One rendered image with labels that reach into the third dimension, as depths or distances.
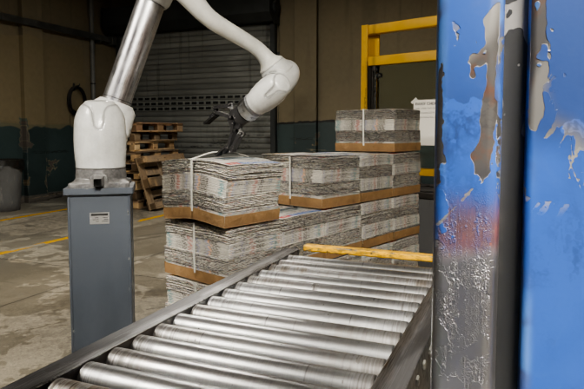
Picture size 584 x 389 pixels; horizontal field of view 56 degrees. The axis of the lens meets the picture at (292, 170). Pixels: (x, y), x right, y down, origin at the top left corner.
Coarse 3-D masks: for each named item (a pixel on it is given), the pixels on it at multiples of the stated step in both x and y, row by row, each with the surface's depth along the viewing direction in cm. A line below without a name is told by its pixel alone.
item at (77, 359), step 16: (272, 256) 166; (240, 272) 147; (256, 272) 148; (208, 288) 132; (224, 288) 132; (176, 304) 120; (192, 304) 120; (144, 320) 110; (160, 320) 110; (112, 336) 101; (128, 336) 101; (80, 352) 94; (96, 352) 94; (48, 368) 88; (64, 368) 88; (80, 368) 89; (16, 384) 82; (32, 384) 82; (48, 384) 83
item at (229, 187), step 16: (208, 160) 201; (224, 160) 204; (240, 160) 207; (256, 160) 212; (208, 176) 198; (224, 176) 193; (240, 176) 196; (256, 176) 203; (272, 176) 209; (208, 192) 199; (224, 192) 193; (240, 192) 198; (256, 192) 205; (272, 192) 211; (208, 208) 199; (224, 208) 194; (240, 208) 199; (256, 208) 205; (272, 208) 212
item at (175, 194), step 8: (168, 160) 214; (176, 160) 210; (184, 160) 207; (168, 168) 214; (176, 168) 210; (184, 168) 208; (168, 176) 214; (176, 176) 211; (184, 176) 207; (168, 184) 215; (176, 184) 211; (184, 184) 208; (168, 192) 215; (176, 192) 210; (184, 192) 207; (168, 200) 214; (176, 200) 211; (184, 200) 208
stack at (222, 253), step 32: (192, 224) 210; (256, 224) 208; (288, 224) 222; (320, 224) 240; (352, 224) 259; (384, 224) 280; (192, 256) 211; (224, 256) 199; (256, 256) 209; (352, 256) 258; (192, 288) 213
